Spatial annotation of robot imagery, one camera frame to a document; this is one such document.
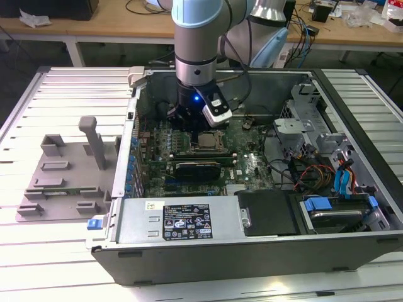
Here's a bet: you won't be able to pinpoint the black graphics card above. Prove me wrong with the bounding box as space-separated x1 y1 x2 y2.
172 161 222 183

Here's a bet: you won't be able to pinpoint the small black box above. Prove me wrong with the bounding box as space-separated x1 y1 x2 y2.
311 3 335 23

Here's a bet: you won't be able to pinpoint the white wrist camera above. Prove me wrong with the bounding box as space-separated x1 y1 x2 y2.
196 86 233 129

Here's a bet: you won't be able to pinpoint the silver square CPU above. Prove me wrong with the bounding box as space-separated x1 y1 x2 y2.
196 133 219 149

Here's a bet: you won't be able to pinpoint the grey plastic parts rack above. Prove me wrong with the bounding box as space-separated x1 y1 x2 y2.
14 116 122 223

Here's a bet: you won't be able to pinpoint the red yellow power wire bundle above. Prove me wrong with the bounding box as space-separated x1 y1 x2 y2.
291 155 337 193

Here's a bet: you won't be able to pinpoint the white labelled box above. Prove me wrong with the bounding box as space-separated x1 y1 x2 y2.
276 48 290 69

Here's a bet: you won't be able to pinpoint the hard disk in blue carrier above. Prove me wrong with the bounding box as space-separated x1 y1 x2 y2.
298 194 378 235

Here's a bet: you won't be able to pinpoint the CPU socket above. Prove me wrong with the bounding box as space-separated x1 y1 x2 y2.
188 129 227 154

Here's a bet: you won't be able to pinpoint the silver power supply unit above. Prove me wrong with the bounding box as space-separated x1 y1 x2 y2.
115 196 253 245

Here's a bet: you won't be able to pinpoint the green motherboard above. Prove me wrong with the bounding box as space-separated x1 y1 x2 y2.
137 115 278 199

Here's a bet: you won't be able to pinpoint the silver metal drive bracket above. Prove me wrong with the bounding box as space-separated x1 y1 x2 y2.
272 118 316 148

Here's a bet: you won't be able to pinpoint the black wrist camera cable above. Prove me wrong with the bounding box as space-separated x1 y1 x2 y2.
216 18 253 85

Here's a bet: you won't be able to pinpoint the blue case latch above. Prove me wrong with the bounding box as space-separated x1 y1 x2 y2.
86 217 105 231

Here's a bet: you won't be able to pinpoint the grey case latch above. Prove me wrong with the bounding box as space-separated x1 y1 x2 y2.
128 65 147 89

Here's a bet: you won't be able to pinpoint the black plastic shroud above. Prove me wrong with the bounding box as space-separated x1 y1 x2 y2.
235 189 299 237

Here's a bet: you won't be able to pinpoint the black installed RAM stick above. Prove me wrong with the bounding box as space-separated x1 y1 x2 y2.
171 150 234 158
171 156 236 167

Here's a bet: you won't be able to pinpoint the open black PC case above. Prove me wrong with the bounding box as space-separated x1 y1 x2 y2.
84 65 403 287

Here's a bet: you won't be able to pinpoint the large black box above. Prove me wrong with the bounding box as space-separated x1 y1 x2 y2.
0 0 100 21

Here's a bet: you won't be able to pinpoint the wooden desk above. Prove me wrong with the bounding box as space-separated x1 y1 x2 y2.
0 0 403 69

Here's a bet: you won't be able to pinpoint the small silver chipset heatsink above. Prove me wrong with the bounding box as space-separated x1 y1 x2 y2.
225 184 251 198

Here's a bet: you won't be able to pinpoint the blue flat data wire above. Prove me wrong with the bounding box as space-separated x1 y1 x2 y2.
342 160 356 199
334 168 344 198

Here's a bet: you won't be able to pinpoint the clear plastic bags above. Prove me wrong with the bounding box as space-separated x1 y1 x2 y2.
343 5 383 28

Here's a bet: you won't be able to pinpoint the crumpled white paper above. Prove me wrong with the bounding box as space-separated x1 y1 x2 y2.
18 8 53 28

